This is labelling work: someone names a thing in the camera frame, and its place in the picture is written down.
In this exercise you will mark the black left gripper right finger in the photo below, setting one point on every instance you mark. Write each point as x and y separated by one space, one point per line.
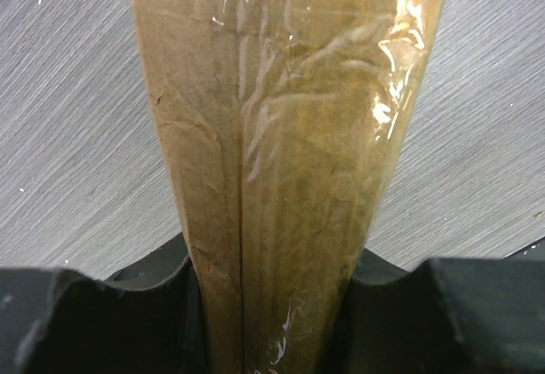
449 315

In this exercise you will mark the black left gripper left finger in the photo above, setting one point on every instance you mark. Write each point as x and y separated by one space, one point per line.
144 318

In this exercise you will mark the brown cardboard express box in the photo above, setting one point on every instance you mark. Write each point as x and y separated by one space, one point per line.
281 124

